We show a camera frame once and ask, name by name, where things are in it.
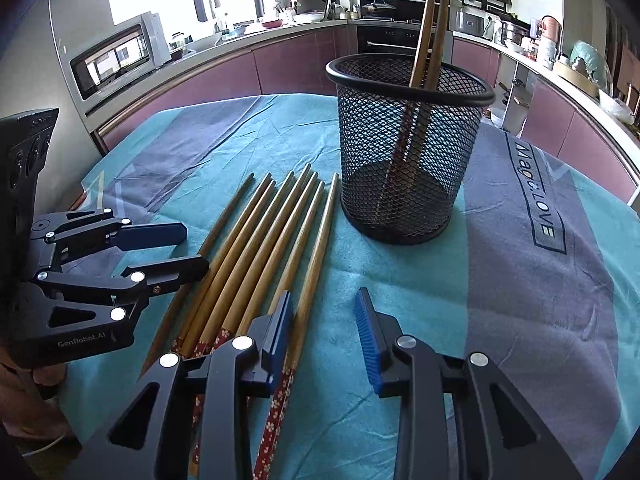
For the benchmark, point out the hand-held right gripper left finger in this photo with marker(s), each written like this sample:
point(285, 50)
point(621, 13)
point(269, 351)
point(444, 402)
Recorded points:
point(277, 355)

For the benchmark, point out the black built-in oven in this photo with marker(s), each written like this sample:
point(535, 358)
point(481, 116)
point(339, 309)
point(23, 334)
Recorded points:
point(380, 40)

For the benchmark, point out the purple kitchen cabinets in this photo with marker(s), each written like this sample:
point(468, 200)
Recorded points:
point(290, 65)

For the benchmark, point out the black mesh utensil holder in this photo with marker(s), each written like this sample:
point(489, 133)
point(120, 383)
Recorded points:
point(425, 135)

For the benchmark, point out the red bowl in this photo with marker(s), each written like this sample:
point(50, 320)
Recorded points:
point(272, 23)

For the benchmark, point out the grey refrigerator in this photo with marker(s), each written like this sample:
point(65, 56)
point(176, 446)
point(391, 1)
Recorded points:
point(75, 10)

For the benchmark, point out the silver microwave oven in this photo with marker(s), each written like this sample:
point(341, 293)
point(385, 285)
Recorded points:
point(115, 60)

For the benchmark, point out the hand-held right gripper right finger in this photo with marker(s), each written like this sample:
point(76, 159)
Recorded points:
point(367, 340)

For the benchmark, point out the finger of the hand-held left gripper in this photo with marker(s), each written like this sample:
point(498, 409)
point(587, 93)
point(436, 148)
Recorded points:
point(185, 267)
point(155, 235)

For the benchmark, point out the teal grey printed tablecloth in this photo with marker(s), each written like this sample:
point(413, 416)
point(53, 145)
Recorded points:
point(500, 285)

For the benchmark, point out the bunch of light wooden chopsticks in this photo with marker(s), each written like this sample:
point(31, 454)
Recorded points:
point(270, 255)

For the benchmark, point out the dark brown wooden chopstick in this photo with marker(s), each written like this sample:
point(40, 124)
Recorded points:
point(441, 25)
point(423, 35)

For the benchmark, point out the pink kettle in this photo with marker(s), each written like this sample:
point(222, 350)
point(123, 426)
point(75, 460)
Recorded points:
point(550, 27)

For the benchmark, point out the cooking pot with lid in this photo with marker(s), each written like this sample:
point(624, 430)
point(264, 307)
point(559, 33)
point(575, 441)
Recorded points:
point(378, 8)

